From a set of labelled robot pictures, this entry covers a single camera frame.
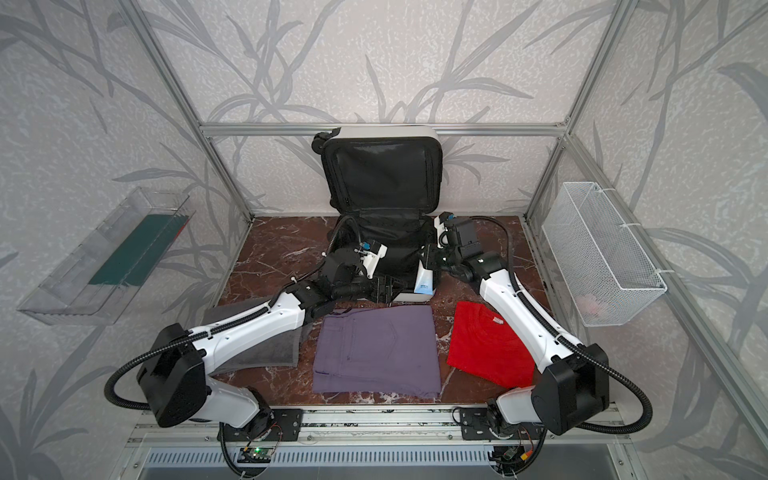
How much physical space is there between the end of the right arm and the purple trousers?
29 cm

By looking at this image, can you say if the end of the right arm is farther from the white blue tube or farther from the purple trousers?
the purple trousers

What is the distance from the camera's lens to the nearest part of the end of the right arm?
57cm

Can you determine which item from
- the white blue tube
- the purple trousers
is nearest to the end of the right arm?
the white blue tube

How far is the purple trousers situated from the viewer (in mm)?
803
